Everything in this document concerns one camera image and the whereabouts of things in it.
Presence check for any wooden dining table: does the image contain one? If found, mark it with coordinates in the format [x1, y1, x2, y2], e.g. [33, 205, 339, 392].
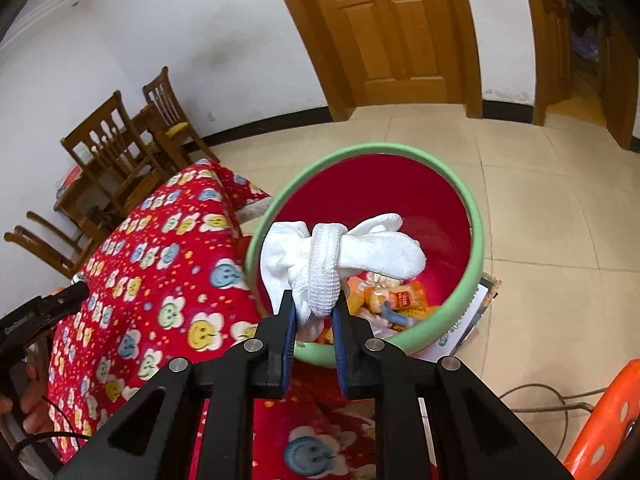
[54, 102, 166, 241]

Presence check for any wooden chair with cushion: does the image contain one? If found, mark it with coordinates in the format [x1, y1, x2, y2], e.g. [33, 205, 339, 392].
[142, 66, 221, 171]

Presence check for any red smiley flower blanket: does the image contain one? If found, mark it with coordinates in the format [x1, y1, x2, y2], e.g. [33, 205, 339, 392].
[47, 159, 436, 480]

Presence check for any black cable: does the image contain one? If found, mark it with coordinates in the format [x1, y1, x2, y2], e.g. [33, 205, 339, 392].
[10, 395, 96, 461]

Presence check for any blue wrapper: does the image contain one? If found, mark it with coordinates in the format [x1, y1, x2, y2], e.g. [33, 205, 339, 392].
[377, 300, 416, 329]

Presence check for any white knotted sock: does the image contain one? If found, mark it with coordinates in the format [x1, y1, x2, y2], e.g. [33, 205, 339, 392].
[260, 212, 427, 343]

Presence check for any wooden side-on chair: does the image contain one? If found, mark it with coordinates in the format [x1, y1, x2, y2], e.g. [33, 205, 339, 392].
[4, 210, 98, 281]

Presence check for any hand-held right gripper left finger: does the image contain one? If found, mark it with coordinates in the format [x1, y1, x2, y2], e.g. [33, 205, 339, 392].
[55, 289, 298, 480]

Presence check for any wooden slat-back chair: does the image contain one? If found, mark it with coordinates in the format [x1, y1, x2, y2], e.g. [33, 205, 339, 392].
[61, 91, 166, 216]

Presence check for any person's left hand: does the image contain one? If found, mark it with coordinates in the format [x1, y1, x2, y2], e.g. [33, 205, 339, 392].
[0, 360, 51, 436]

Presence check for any orange plastic stool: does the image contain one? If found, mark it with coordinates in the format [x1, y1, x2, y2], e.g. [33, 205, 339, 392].
[562, 358, 640, 480]

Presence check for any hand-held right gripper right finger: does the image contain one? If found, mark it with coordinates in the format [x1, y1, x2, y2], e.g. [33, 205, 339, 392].
[332, 300, 576, 480]

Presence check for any orange snack packet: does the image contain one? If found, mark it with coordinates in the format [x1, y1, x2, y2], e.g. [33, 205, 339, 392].
[387, 282, 431, 311]

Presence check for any printed flat carton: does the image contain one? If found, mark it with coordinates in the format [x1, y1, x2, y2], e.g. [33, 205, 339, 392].
[425, 270, 502, 361]

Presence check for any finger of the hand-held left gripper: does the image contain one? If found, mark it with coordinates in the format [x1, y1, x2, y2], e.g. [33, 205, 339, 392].
[47, 282, 91, 318]

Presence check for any wooden panel door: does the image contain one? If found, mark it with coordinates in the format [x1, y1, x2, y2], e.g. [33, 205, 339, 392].
[300, 0, 448, 106]

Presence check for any wooden door frame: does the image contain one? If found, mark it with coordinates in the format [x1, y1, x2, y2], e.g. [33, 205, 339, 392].
[517, 0, 640, 153]

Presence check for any grey cable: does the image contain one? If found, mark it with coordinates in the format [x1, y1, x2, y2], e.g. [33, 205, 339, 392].
[500, 384, 598, 461]

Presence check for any green bin with red liner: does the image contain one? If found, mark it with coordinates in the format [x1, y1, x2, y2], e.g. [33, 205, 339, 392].
[245, 142, 485, 368]

